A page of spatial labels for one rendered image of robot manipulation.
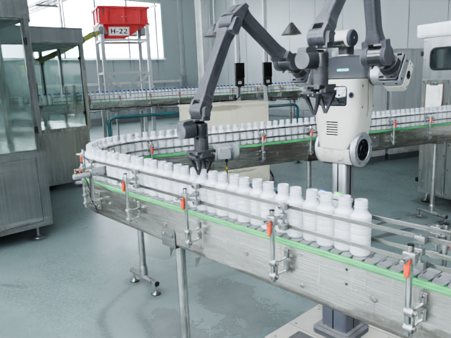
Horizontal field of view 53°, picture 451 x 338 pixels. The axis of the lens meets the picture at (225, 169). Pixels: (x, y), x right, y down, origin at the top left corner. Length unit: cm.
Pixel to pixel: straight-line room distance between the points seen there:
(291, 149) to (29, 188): 255
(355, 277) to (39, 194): 383
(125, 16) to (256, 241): 709
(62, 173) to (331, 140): 533
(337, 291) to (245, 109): 478
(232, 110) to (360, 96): 405
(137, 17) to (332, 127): 671
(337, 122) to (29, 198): 342
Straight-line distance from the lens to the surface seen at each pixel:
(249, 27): 196
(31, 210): 480
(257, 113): 613
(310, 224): 145
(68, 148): 692
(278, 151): 368
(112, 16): 837
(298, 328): 246
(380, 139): 432
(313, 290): 149
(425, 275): 130
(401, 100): 837
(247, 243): 163
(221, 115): 590
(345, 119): 201
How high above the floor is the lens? 152
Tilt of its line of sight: 12 degrees down
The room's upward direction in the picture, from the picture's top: 2 degrees counter-clockwise
